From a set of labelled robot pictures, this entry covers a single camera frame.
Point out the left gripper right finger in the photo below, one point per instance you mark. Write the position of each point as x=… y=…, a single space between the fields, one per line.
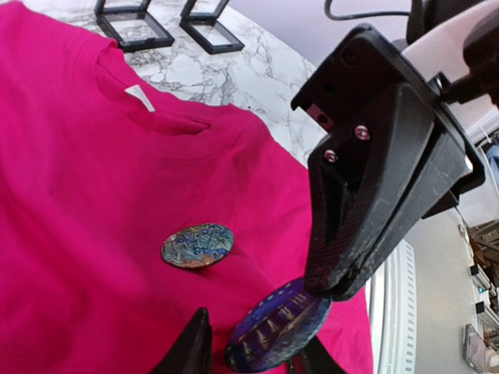
x=314 y=359

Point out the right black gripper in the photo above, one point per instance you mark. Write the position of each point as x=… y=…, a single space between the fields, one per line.
x=393 y=153

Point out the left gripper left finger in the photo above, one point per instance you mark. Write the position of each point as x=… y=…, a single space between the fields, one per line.
x=192 y=351

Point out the blue round brooch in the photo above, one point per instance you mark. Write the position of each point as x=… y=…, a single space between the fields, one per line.
x=276 y=329

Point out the green round brooch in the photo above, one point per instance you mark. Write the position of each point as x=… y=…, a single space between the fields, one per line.
x=198 y=246

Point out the red t-shirt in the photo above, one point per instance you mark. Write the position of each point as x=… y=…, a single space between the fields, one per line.
x=98 y=169

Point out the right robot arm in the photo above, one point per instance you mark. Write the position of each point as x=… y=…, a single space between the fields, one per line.
x=465 y=40

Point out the black brooch box right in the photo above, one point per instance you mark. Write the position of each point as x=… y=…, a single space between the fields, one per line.
x=202 y=24

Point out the black brooch box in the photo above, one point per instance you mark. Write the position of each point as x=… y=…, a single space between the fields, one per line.
x=202 y=24
x=131 y=25

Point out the black brooch box left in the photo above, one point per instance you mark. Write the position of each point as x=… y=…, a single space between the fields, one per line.
x=131 y=25

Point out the aluminium front rail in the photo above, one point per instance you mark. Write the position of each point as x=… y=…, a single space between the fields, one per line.
x=392 y=307

